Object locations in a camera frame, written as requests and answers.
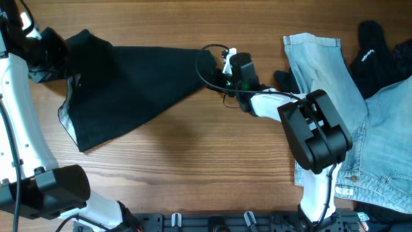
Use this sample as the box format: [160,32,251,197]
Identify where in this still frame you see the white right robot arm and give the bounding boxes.
[210,47,352,229]

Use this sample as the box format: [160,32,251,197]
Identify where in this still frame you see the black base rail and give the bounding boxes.
[134,210,360,232]

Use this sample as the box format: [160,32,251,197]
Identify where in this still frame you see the black shorts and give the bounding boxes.
[59,30,216,152]

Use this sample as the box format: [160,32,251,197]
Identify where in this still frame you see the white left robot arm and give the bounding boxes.
[1,1,143,231]

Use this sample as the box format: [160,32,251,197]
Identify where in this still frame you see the black garment with logo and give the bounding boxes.
[350,21,411,99]

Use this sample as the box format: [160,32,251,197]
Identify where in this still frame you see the light blue denim jeans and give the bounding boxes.
[283,33,411,214]

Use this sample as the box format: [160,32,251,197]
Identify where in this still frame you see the dark garment under jeans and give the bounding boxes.
[274,68,301,93]

